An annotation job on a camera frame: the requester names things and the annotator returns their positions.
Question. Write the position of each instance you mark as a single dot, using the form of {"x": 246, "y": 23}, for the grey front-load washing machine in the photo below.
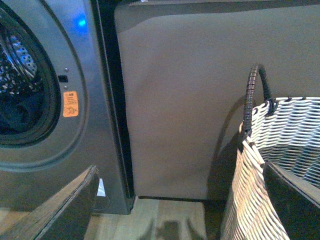
{"x": 47, "y": 48}

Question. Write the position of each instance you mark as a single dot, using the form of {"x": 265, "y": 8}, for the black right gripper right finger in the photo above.
{"x": 296, "y": 202}

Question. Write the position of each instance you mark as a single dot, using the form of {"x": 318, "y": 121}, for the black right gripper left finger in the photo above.
{"x": 65, "y": 216}

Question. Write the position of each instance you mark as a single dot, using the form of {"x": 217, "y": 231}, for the white woven laundry basket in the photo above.
{"x": 290, "y": 138}

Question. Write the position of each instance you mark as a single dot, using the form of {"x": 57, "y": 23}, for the dark wrapped basket handle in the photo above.
{"x": 257, "y": 69}

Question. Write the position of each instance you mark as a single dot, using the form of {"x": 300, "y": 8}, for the orange warning sticker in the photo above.
{"x": 70, "y": 104}

